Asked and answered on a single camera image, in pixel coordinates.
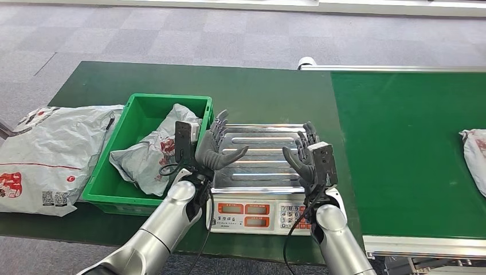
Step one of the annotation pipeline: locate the green conveyor belt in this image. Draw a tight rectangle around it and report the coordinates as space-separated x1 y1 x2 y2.
331 71 486 239

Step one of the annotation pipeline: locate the green plastic crate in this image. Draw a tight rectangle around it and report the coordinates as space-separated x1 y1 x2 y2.
81 93 213 217

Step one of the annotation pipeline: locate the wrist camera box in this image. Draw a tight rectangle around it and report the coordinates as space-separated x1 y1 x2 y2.
307 141 339 187
174 120 202 168

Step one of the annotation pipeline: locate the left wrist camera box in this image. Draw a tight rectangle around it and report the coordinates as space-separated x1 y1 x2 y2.
174 120 202 168

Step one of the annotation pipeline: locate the grey parcel bag red print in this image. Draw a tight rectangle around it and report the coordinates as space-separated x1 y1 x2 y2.
458 129 486 198
109 103 203 197

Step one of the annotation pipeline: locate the steel scale tray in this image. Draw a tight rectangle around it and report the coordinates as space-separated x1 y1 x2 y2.
210 124 327 195

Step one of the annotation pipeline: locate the dark green table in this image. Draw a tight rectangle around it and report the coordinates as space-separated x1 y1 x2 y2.
0 60 369 266

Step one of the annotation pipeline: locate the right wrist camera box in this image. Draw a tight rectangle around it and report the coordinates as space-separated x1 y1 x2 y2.
307 141 339 187

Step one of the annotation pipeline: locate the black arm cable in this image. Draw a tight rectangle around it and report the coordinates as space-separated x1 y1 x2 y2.
158 163 215 275
283 187 323 275

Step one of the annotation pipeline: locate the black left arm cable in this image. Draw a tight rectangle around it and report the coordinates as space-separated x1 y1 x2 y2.
158 163 215 275

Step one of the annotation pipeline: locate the white electronic scale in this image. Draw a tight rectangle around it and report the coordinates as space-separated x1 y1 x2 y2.
206 124 328 237

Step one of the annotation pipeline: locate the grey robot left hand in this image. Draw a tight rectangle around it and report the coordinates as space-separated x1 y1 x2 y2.
194 109 250 171

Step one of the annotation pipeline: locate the large grey courier bag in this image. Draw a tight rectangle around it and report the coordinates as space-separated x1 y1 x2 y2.
0 105 126 218

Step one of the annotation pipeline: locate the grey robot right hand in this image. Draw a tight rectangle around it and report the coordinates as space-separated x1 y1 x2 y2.
282 121 322 188

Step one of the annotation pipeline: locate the aluminium conveyor frame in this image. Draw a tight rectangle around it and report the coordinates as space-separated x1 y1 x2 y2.
297 56 486 275

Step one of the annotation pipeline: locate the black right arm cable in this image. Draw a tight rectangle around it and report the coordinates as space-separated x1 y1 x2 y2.
283 187 323 275

